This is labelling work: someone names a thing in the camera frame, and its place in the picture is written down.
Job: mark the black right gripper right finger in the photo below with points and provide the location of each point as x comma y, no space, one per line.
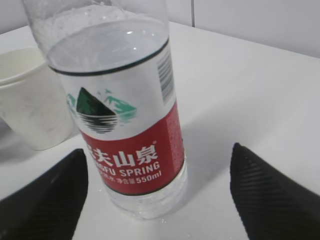
271,206

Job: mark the white paper cup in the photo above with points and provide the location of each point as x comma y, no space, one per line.
32,99

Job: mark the Nongfu Spring water bottle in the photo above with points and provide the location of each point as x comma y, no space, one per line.
113,58

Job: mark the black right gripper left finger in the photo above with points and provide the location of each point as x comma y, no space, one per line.
49,207

